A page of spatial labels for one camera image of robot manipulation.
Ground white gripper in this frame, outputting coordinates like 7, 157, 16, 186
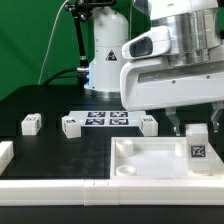
120, 57, 224, 136

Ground black cables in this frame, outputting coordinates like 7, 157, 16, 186
43, 67, 88, 87

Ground black camera stand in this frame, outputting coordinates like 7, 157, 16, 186
65, 0, 117, 87

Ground white square tabletop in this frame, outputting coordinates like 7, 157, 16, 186
110, 137, 224, 181

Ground white fence wall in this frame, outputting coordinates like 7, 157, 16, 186
0, 180, 224, 206
0, 141, 14, 175

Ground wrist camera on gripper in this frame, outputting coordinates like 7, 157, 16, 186
122, 26, 171, 60

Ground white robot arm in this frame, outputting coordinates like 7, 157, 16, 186
85, 0, 224, 131

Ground white fence front wall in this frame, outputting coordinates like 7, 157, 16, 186
0, 180, 224, 206

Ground white cable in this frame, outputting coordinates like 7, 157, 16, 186
37, 0, 70, 86

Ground white fence left wall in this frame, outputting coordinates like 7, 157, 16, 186
0, 141, 14, 175

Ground paper sheet with markers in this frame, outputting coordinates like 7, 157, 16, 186
69, 111, 144, 127

